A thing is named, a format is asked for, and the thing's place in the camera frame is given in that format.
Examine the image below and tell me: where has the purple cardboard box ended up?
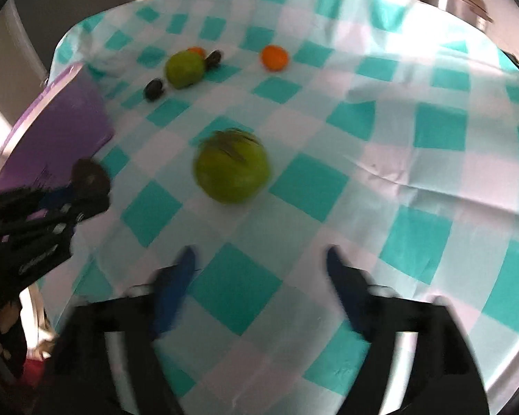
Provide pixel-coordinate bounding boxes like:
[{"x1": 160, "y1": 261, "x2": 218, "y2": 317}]
[{"x1": 0, "y1": 63, "x2": 113, "y2": 193}]

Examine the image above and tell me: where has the dark round fruit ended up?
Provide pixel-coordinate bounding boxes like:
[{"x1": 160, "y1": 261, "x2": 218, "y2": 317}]
[{"x1": 70, "y1": 158, "x2": 111, "y2": 195}]

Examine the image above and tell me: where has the smooth green tomato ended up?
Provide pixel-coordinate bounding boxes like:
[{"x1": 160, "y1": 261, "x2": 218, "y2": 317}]
[{"x1": 164, "y1": 50, "x2": 205, "y2": 89}]

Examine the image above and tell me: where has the small orange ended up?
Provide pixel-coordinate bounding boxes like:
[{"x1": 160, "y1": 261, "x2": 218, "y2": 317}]
[{"x1": 187, "y1": 46, "x2": 207, "y2": 59}]

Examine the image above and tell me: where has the dark wrinkled fruit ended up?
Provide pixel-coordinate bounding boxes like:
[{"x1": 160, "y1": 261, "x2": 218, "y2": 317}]
[{"x1": 143, "y1": 79, "x2": 165, "y2": 102}]

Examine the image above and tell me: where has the teal white checkered tablecloth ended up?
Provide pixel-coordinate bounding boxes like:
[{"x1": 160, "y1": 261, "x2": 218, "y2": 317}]
[{"x1": 40, "y1": 0, "x2": 519, "y2": 414}]

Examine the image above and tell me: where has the dark passion fruit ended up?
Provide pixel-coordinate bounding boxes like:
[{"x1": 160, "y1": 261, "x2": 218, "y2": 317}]
[{"x1": 204, "y1": 50, "x2": 223, "y2": 71}]

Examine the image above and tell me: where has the large orange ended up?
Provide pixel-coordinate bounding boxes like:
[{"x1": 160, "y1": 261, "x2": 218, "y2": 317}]
[{"x1": 259, "y1": 44, "x2": 290, "y2": 72}]

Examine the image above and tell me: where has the green tomato with stem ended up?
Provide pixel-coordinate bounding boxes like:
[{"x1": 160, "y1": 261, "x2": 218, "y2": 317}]
[{"x1": 193, "y1": 128, "x2": 271, "y2": 204}]

